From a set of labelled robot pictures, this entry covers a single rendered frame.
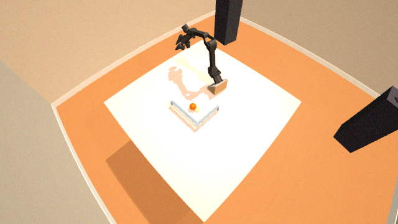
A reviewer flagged translucent yellow ball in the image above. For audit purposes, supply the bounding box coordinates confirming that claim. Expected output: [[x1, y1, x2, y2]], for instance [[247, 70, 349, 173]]
[[193, 106, 200, 113]]

